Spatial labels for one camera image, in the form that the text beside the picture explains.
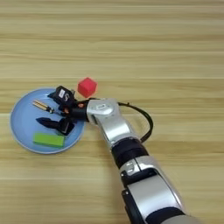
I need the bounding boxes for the small black box white label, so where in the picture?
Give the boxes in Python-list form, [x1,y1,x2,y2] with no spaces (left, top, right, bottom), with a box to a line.
[53,85,76,107]

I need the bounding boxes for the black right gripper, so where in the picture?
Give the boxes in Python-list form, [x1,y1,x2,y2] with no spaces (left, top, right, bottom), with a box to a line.
[36,91,90,131]

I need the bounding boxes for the black cube with white dots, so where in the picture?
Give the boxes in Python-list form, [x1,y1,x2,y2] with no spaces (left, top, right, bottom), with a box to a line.
[58,117,75,137]

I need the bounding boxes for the red cube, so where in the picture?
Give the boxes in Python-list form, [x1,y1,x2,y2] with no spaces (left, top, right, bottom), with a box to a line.
[77,77,98,99]

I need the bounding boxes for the green rectangular block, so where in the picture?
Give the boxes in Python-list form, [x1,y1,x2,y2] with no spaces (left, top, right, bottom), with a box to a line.
[32,132,66,148]

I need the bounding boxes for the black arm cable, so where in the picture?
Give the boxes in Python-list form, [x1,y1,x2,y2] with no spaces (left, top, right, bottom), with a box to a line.
[117,101,154,144]

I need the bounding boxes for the round blue plate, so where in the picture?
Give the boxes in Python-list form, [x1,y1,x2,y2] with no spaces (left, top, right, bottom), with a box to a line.
[10,87,86,155]

